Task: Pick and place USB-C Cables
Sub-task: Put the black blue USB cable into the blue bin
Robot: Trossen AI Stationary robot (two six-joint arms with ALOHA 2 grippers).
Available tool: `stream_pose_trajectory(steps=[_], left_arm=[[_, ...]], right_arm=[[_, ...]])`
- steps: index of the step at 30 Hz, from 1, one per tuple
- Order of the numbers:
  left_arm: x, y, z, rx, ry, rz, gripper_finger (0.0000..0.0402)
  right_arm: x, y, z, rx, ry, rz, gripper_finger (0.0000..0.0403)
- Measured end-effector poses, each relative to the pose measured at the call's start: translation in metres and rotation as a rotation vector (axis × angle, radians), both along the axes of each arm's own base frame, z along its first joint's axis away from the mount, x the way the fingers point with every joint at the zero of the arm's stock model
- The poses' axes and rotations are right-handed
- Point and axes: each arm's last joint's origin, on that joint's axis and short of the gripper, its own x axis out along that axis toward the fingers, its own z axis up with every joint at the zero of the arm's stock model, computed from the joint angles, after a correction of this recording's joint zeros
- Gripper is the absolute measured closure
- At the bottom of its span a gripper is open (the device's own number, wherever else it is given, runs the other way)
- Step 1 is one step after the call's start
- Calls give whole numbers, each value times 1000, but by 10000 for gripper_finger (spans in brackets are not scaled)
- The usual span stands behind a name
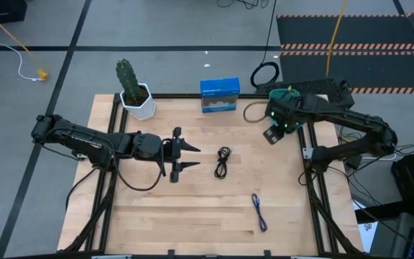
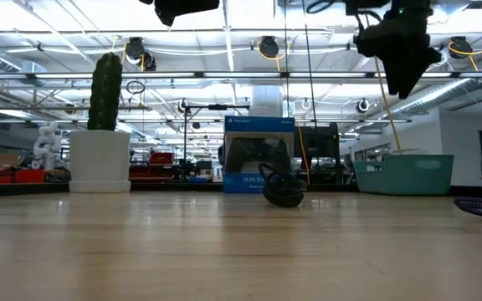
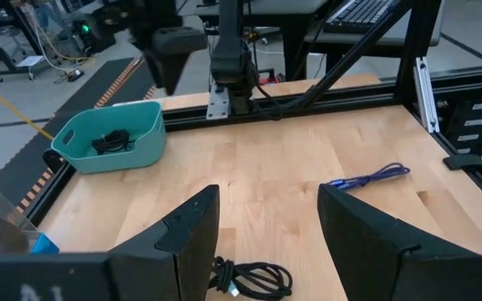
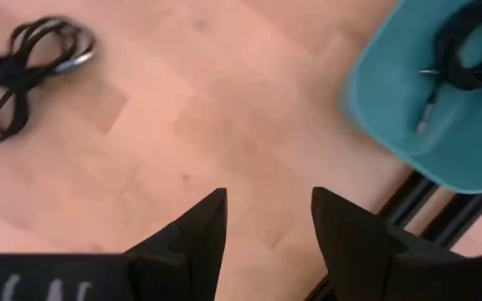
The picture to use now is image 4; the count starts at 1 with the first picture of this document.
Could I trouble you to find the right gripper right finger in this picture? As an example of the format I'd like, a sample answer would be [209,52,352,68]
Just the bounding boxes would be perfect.
[310,186,470,301]

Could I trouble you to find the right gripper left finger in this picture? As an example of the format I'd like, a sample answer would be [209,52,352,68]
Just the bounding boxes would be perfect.
[122,187,228,301]

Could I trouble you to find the black USB-C cable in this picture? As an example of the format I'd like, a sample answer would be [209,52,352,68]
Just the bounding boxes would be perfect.
[415,0,482,135]
[0,15,96,145]

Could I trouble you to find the teal plastic bin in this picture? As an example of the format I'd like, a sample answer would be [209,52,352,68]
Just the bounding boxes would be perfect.
[340,0,482,196]

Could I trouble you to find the black table edge rail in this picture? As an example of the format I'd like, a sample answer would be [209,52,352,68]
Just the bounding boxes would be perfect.
[303,169,482,301]

